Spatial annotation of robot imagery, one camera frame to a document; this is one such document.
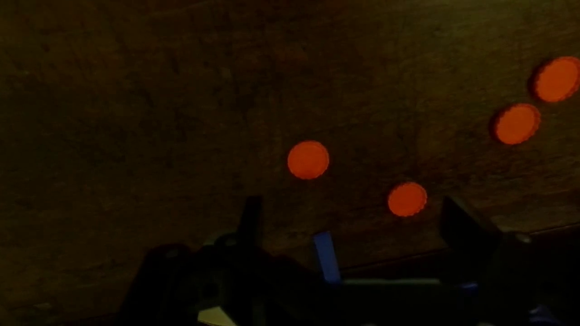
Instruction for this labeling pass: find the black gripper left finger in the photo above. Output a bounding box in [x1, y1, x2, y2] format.
[115, 195, 333, 326]

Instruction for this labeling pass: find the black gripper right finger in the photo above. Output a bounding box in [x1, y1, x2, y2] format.
[441, 195, 580, 326]

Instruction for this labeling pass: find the dark wooden writing desk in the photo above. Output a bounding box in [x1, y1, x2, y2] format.
[0, 0, 580, 326]

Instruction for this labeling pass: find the orange game disc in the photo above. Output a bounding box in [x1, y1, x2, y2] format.
[492, 101, 545, 146]
[387, 179, 430, 219]
[287, 139, 333, 181]
[532, 54, 580, 105]

